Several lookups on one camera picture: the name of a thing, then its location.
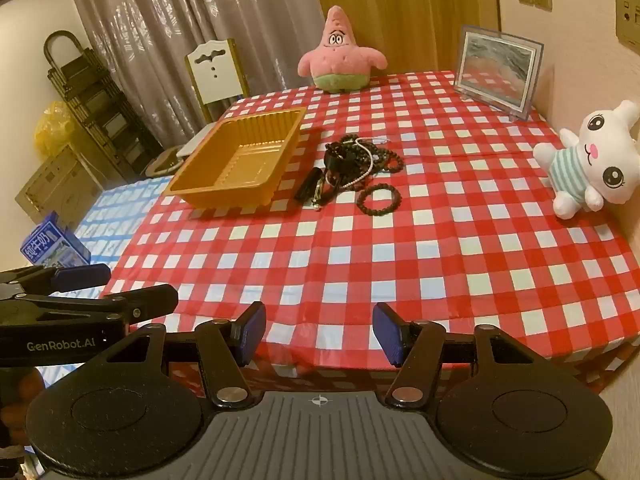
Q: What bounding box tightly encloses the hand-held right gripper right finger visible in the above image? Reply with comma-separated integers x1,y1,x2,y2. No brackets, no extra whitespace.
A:
372,302,548,409

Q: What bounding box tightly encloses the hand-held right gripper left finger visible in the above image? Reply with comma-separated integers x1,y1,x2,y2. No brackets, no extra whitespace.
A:
92,301,267,409

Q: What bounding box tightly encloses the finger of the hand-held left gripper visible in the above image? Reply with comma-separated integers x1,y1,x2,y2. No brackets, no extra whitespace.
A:
0,263,112,301
0,284,178,328

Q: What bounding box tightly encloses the gold plastic tray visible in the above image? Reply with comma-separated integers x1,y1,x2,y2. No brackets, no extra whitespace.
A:
164,106,307,209

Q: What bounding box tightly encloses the blue milk carton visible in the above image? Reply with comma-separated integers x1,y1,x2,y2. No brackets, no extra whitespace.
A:
20,212,92,267

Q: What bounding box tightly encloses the blue patterned sheet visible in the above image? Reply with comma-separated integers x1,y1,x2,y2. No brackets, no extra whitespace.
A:
30,175,176,386

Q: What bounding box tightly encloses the red checkered tablecloth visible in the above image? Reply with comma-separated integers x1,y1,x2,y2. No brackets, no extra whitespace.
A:
97,71,640,396

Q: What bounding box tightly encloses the cardboard box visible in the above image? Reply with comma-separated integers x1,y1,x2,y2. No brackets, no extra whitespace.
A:
15,142,103,231

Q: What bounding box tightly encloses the yellow plastic bag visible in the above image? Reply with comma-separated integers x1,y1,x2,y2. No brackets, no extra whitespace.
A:
34,101,81,158

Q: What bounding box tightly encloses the black hair clip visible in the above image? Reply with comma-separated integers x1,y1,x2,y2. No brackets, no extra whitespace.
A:
294,166,326,204

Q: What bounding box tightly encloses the black folding rack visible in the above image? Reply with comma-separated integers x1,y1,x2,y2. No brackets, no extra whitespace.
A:
44,31,156,181

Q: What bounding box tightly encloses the white wooden chair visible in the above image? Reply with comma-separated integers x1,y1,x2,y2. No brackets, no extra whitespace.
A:
170,38,250,161

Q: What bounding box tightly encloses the grey patterned curtain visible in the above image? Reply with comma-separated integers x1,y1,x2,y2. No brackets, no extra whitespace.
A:
62,0,326,136

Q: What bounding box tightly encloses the white bunny plush toy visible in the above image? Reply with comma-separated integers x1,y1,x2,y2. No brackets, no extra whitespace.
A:
532,100,640,220

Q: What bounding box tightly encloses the pink starfish plush toy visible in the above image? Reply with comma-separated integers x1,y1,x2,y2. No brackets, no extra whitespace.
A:
298,6,388,93

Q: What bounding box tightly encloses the wooden door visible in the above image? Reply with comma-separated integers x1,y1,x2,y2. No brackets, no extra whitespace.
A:
307,0,501,86

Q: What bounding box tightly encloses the white pearl necklace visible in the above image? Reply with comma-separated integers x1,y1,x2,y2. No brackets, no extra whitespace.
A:
327,137,391,193

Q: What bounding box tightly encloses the sand art picture frame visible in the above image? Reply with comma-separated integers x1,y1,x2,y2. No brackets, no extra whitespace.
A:
454,25,545,122

